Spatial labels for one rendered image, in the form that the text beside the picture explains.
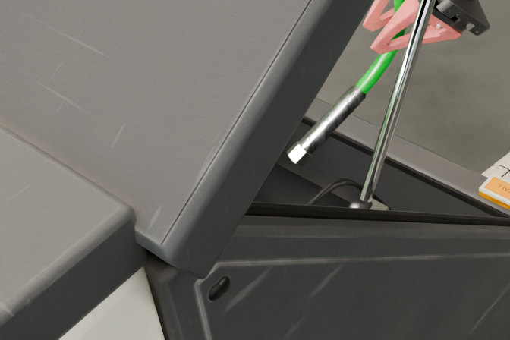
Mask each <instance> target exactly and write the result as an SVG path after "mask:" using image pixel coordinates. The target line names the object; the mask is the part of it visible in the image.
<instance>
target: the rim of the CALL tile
mask: <svg viewBox="0 0 510 340"><path fill-rule="evenodd" d="M493 177H496V178H499V179H501V180H503V181H505V182H508V183H509V184H510V181H508V180H506V179H504V178H502V177H499V176H498V175H495V174H491V175H490V177H489V178H488V179H487V180H486V181H485V182H484V183H483V184H482V185H481V186H480V188H479V191H480V192H482V193H484V194H487V195H489V196H491V197H493V198H495V199H497V200H499V201H501V202H503V203H506V204H508V205H509V206H510V200H509V199H506V198H504V197H502V196H500V195H498V194H496V193H494V192H492V191H490V190H487V189H486V188H484V187H485V186H486V185H487V183H488V182H489V181H490V180H491V179H492V178H493Z"/></svg>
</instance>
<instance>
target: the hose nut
mask: <svg viewBox="0 0 510 340"><path fill-rule="evenodd" d="M287 154H288V156H289V157H290V160H291V161H292V162H293V163H295V164H298V165H299V166H300V167H303V166H304V165H305V164H306V163H307V161H308V160H309V159H310V158H311V157H312V155H311V154H309V153H308V152H306V151H305V150H304V149H303V148H302V147H301V146H300V144H299V142H296V143H295V144H294V145H293V146H292V147H291V148H290V149H289V150H288V151H287Z"/></svg>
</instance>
